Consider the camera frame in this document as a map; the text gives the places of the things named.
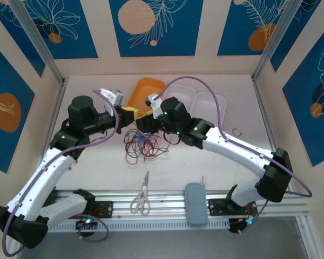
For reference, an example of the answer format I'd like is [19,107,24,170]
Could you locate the red cable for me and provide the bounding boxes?
[126,131,163,162]
[125,134,157,166]
[124,129,170,166]

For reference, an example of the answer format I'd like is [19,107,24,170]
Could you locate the white plastic tray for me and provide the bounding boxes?
[190,91,227,128]
[163,83,197,114]

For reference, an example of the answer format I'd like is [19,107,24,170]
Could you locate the orange plastic tray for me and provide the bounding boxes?
[127,77,166,115]

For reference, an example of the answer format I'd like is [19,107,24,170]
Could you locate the blue-grey oblong case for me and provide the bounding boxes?
[185,182,208,227]

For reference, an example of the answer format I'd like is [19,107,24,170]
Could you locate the black controller board with light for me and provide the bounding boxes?
[228,215,257,235]
[75,215,98,238]

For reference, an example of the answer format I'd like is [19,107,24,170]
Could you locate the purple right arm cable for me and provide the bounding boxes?
[156,76,313,235]

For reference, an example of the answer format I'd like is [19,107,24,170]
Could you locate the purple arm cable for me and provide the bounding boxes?
[1,88,119,257]
[156,76,313,235]

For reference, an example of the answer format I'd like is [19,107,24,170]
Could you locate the white handled scissors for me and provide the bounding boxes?
[129,171,151,216]

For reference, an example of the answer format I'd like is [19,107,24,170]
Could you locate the aluminium frame post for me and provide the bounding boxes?
[251,0,322,81]
[9,0,68,86]

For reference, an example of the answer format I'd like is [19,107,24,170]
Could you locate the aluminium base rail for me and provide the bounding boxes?
[51,188,309,221]

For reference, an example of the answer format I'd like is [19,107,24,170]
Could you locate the white slotted cable duct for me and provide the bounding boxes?
[49,217,231,233]

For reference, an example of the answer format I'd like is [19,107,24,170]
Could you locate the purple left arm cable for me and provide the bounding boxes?
[1,88,119,257]

